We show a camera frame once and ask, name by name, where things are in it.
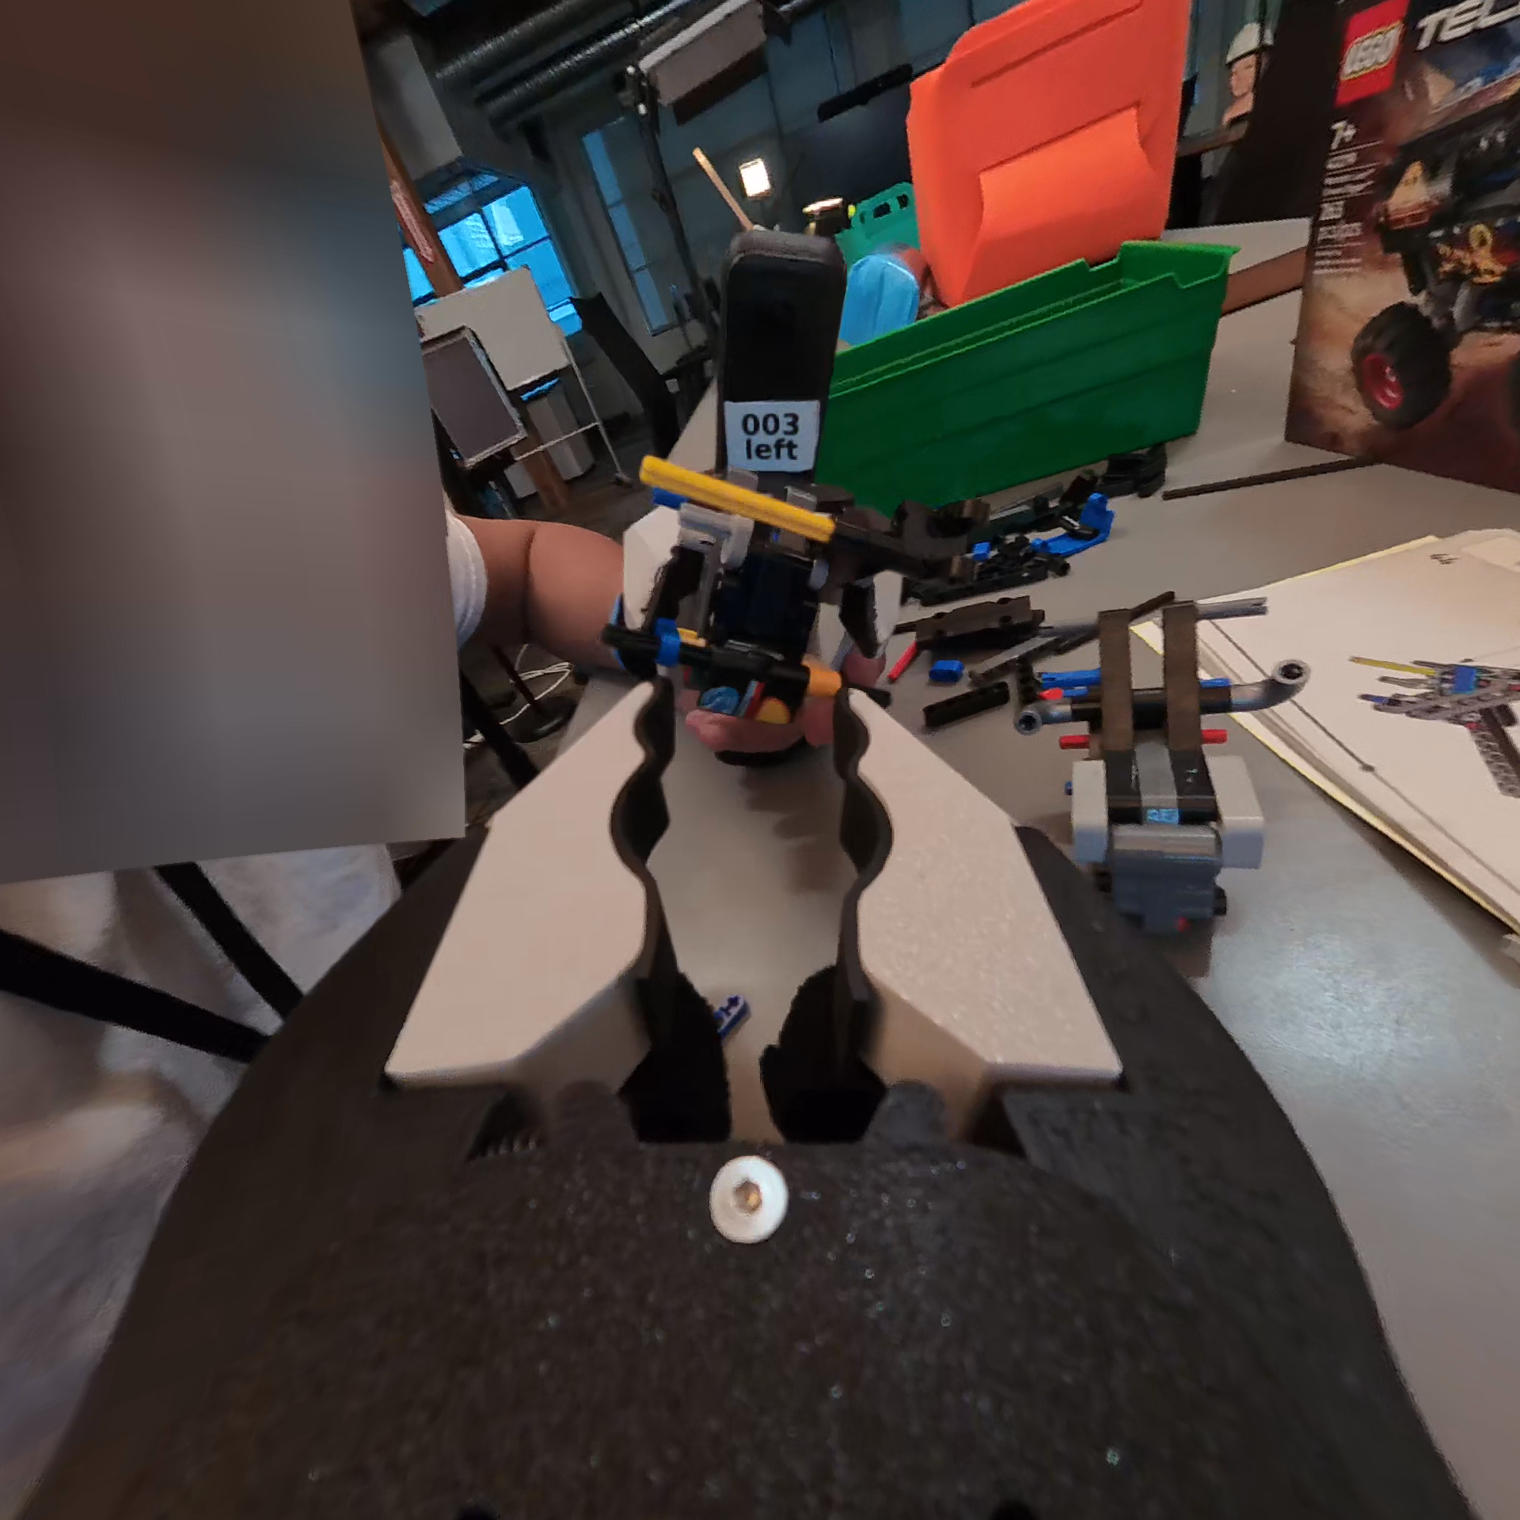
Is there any black body strap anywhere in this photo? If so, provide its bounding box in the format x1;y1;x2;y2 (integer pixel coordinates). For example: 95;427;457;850
0;865;303;1064

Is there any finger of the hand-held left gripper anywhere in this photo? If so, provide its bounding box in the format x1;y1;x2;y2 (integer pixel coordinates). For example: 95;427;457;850
620;510;692;633
830;575;891;669

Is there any orange plastic bin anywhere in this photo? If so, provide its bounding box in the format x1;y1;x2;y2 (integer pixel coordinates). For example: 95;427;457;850
904;0;1192;308

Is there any grey black lego chassis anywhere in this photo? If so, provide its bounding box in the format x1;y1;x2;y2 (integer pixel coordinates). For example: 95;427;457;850
1013;599;1309;934

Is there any printed toy set box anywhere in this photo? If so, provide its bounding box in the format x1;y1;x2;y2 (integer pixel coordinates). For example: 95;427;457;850
1284;0;1520;490

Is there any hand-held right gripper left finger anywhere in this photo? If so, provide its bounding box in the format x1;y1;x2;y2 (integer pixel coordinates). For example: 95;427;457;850
383;679;683;1120

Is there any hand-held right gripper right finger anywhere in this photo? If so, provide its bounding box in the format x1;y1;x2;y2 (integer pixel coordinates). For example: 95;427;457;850
828;689;1125;1140

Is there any black yellow lego assembly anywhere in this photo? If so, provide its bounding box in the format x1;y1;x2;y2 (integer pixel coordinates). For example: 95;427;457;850
602;456;904;726

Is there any person's left hand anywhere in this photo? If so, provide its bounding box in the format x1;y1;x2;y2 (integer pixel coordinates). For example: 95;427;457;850
683;662;891;767

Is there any green plastic bin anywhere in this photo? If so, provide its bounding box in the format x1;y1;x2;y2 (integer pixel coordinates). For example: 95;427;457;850
815;241;1239;514

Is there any dark framed screen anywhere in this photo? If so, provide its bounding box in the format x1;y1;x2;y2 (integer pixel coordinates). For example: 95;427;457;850
421;329;530;458

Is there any green handled basket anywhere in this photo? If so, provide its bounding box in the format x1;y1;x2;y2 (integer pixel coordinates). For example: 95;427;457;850
835;183;915;257

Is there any white whiteboard easel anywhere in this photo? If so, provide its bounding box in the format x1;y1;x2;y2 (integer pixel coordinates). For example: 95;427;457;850
416;266;571;393

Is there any white instruction booklet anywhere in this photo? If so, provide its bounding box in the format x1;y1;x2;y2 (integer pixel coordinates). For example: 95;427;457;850
1132;528;1520;934

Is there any person's left forearm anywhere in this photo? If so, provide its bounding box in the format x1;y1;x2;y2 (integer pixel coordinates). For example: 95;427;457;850
450;512;627;680

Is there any long black lego axle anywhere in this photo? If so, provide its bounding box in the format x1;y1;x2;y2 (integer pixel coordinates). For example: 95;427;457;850
1161;456;1378;501

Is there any pile of loose lego pieces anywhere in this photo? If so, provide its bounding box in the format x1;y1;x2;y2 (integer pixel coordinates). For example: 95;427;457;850
890;451;1177;731

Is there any light blue pouch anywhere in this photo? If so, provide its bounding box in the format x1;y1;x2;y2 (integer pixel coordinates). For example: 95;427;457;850
844;250;920;346

